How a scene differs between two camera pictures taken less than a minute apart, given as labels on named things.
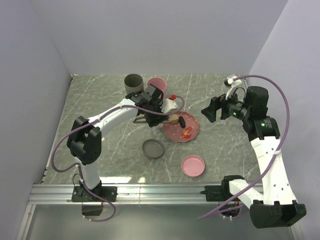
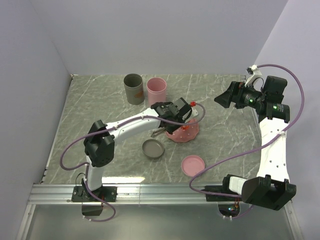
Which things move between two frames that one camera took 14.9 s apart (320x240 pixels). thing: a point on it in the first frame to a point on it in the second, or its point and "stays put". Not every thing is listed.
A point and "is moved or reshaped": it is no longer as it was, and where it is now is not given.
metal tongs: (171, 122) is moved or reshaped
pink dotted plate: (176, 133) stays put
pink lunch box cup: (158, 83) stays put
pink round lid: (193, 165) stays put
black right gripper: (216, 103) to (234, 93)
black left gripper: (154, 121) to (171, 129)
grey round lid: (153, 148) stays put
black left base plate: (79, 194) stays put
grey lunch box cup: (134, 83) stays put
